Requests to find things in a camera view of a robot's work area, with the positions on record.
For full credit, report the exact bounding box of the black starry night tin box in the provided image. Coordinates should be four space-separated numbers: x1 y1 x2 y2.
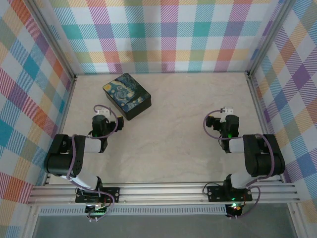
103 72 152 121

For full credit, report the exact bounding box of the right controller board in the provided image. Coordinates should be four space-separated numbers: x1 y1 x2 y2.
225 202 243 217

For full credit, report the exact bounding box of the controller board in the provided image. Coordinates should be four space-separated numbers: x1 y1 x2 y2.
85 203 109 216
225 202 243 217

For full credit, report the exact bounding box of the left controller board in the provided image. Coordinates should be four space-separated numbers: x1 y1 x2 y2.
85 203 109 216

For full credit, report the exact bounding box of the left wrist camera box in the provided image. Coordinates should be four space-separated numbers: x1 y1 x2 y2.
95 106 111 117

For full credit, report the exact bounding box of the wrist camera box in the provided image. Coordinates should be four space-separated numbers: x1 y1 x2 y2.
219 106 235 122
95 106 111 117

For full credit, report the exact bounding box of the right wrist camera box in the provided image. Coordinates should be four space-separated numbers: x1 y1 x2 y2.
219 106 235 122

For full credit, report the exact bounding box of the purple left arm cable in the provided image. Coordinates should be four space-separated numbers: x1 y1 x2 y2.
66 104 119 184

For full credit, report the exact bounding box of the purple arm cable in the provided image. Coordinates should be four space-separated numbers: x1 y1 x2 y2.
203 111 276 184
66 104 119 184

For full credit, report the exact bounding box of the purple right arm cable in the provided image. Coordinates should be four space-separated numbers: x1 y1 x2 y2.
203 111 276 184

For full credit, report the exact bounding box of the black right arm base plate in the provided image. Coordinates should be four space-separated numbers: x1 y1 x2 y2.
207 184 254 202

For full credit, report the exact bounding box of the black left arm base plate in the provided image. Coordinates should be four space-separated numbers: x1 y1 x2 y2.
75 187 121 204

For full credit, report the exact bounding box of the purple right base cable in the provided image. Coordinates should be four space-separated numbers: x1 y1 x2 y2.
229 185 262 220

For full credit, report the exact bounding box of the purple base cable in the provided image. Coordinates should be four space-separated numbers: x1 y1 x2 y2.
229 185 262 220
86 193 116 223

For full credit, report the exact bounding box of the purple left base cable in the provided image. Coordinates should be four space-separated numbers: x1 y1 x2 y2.
86 193 116 223

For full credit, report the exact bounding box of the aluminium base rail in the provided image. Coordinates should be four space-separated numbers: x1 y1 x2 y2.
27 182 299 205

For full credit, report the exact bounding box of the grey slotted cable duct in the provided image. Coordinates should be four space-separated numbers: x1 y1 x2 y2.
39 206 229 217

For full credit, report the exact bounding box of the aluminium frame post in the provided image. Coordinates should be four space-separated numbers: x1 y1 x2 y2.
247 0 298 75
24 0 78 79

